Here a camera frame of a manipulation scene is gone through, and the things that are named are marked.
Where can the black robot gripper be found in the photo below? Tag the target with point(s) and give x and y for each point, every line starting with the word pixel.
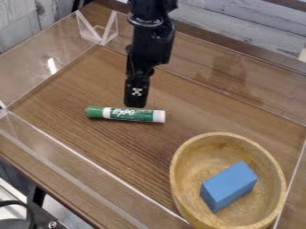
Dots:
pixel 150 50

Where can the green Expo marker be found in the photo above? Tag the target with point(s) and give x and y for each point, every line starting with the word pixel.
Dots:
pixel 126 114

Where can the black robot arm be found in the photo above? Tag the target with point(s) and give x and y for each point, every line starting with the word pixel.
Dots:
pixel 150 10

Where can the brown wooden bowl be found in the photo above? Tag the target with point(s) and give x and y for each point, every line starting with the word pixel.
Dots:
pixel 202 157

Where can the blue foam block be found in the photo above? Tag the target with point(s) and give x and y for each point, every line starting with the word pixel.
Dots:
pixel 227 186

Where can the black metal table leg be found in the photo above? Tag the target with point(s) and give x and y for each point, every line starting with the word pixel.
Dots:
pixel 37 196

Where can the clear acrylic tray wall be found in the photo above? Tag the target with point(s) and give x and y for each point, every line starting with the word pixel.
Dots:
pixel 106 167

